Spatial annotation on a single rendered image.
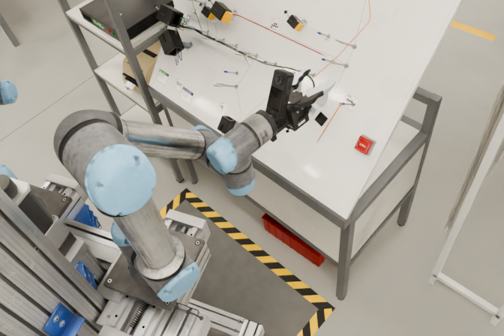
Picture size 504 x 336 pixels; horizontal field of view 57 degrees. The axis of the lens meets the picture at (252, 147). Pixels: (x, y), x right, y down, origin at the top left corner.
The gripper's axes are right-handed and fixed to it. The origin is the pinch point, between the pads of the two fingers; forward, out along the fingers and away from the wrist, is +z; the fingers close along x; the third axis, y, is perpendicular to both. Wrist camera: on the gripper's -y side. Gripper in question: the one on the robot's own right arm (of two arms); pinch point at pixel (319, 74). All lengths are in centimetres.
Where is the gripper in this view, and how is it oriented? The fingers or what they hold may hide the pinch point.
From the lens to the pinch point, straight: 120.7
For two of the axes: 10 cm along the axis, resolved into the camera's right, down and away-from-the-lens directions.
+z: 7.3, -5.7, 3.7
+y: 2.0, 6.9, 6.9
